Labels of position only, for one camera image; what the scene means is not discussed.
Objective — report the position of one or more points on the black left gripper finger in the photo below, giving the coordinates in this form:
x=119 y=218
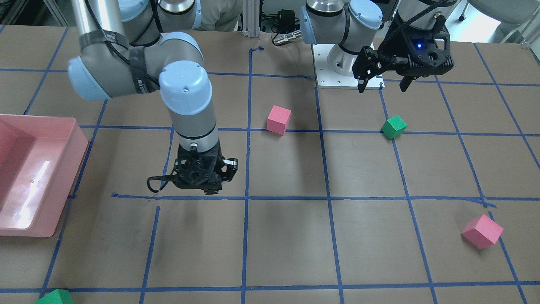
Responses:
x=367 y=66
x=406 y=82

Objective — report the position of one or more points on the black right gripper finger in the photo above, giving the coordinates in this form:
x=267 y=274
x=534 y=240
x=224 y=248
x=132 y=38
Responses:
x=231 y=168

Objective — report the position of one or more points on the pink plastic bin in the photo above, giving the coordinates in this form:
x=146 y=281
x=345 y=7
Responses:
x=39 y=160

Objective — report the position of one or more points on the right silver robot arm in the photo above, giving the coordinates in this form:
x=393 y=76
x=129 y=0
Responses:
x=139 y=47

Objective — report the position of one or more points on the green cube near bin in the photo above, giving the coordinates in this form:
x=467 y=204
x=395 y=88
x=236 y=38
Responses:
x=57 y=296

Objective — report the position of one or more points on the green cube near base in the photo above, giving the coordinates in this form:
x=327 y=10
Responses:
x=393 y=127

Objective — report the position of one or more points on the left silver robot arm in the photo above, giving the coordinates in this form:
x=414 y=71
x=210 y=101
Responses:
x=370 y=37

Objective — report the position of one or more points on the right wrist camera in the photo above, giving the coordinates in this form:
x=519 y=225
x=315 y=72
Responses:
x=183 y=181

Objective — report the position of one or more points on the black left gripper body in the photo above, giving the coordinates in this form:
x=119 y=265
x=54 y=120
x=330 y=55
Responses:
x=387 y=54

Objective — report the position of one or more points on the pink cube far side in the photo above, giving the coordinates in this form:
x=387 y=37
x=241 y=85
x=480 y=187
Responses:
x=482 y=232

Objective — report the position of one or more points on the person in beige clothes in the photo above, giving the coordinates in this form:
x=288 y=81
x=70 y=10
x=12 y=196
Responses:
x=220 y=15

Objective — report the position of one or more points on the aluminium frame post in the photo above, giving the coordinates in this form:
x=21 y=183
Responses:
x=251 y=14

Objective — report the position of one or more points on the pink cube near bases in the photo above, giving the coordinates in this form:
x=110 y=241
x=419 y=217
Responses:
x=278 y=120

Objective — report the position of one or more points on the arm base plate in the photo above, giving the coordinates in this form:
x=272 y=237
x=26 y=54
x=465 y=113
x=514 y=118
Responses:
x=328 y=64

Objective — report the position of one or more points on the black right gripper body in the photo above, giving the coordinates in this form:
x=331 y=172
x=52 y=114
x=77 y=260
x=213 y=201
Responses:
x=228 y=166

